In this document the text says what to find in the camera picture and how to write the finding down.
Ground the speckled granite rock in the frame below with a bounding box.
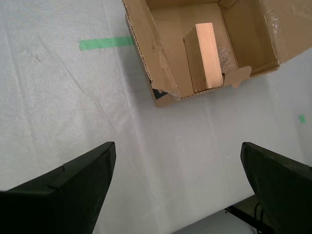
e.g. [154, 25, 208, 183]
[217, 46, 236, 74]

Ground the long green tape strip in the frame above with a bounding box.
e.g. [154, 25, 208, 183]
[79, 36, 135, 51]

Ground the brown cardboard box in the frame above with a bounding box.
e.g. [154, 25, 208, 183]
[121, 0, 312, 108]

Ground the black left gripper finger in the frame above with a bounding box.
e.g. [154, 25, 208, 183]
[240, 142, 312, 234]
[0, 141, 117, 234]

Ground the light wooden block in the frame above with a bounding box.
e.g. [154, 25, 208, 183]
[183, 22, 224, 94]

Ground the white plastic table cover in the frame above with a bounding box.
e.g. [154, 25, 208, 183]
[0, 0, 312, 234]

